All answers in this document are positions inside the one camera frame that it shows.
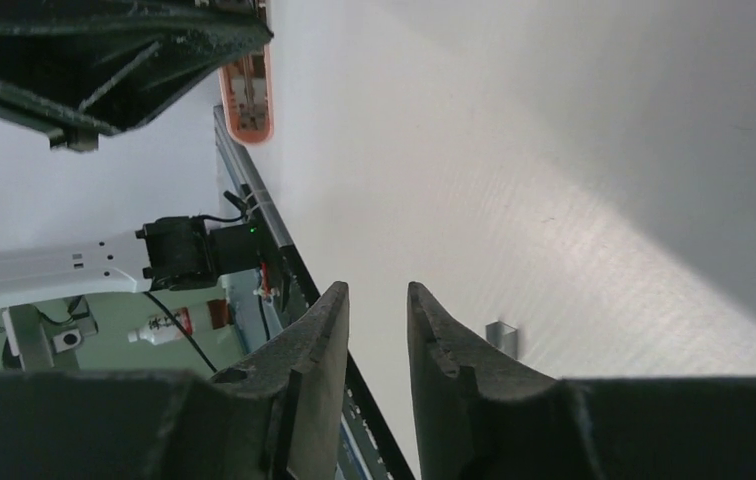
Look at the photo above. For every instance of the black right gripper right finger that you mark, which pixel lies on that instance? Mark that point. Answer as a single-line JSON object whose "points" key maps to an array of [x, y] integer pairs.
{"points": [[480, 414]]}

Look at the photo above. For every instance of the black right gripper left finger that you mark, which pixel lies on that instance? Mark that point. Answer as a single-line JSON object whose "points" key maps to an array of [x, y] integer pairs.
{"points": [[135, 424]]}

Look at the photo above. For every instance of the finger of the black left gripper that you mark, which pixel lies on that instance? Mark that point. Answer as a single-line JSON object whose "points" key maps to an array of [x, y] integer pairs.
{"points": [[76, 71]]}

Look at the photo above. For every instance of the silver staple strip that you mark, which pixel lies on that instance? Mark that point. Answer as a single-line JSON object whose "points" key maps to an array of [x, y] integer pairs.
{"points": [[504, 337]]}

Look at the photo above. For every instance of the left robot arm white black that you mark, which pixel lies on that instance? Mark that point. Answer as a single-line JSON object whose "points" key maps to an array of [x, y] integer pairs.
{"points": [[172, 253]]}

